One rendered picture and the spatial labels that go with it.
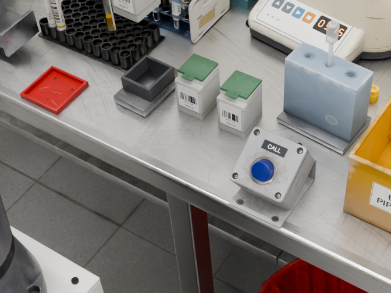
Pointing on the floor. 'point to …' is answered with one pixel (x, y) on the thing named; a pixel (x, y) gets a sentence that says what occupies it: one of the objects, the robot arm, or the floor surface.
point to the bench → (199, 152)
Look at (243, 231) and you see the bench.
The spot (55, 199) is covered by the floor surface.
